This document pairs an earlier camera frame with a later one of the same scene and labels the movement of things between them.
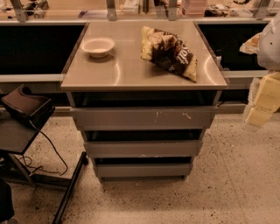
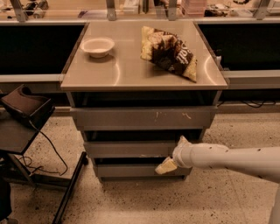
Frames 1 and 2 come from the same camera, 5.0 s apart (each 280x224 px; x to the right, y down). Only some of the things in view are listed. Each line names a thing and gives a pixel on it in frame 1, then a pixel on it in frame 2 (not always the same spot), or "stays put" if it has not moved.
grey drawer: [143, 149] stays put
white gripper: [270, 49] to [179, 155]
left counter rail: [31, 78] stays put
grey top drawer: [144, 118] stays put
